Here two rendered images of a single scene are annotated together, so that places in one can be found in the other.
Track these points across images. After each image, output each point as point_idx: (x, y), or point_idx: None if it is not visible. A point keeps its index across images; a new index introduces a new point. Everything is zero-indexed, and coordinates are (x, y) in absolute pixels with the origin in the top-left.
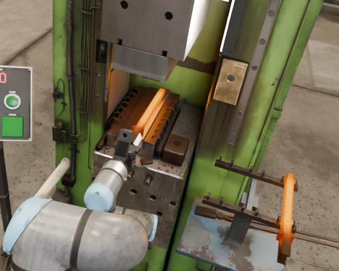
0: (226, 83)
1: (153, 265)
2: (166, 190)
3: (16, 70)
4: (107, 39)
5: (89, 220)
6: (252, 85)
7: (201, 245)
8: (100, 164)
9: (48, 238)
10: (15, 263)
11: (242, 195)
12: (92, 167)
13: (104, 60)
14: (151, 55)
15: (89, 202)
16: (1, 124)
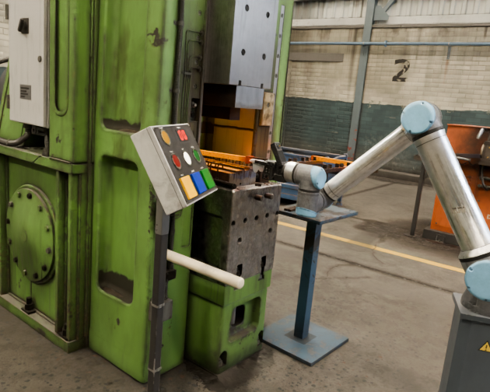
0: (267, 110)
1: (264, 298)
2: (274, 201)
3: (184, 127)
4: (233, 82)
5: (428, 102)
6: (274, 108)
7: (320, 216)
8: (237, 202)
9: (435, 108)
10: (437, 127)
11: None
12: (232, 209)
13: (190, 119)
14: (256, 89)
15: (319, 180)
16: (202, 178)
